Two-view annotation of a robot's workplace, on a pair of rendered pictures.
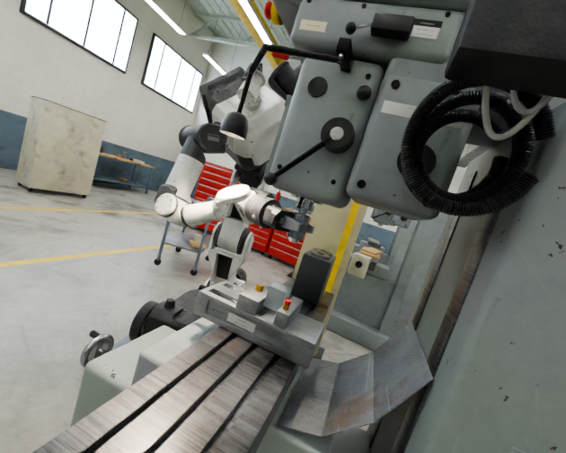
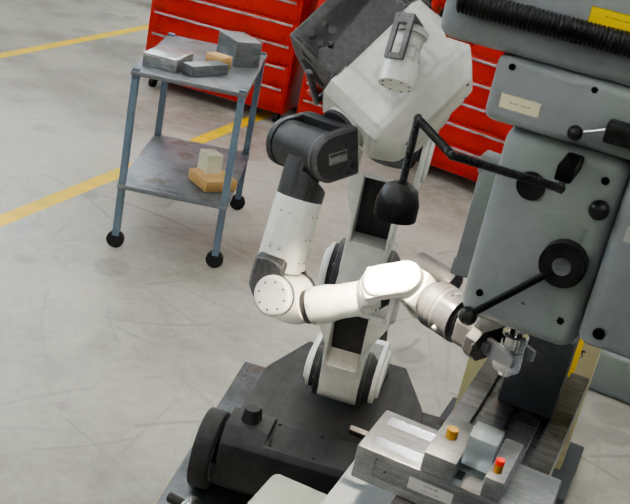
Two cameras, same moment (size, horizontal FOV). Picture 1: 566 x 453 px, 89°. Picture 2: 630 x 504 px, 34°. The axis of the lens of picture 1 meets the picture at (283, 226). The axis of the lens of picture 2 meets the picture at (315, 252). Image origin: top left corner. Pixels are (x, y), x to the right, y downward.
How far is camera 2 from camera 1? 111 cm
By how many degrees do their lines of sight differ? 17
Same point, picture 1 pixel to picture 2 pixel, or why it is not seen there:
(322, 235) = not seen: hidden behind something
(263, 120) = (427, 102)
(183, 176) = (294, 238)
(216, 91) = (325, 42)
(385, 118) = not seen: outside the picture
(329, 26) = (544, 110)
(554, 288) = not seen: outside the picture
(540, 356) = not seen: outside the picture
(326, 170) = (549, 303)
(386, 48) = (629, 155)
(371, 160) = (611, 303)
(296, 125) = (502, 236)
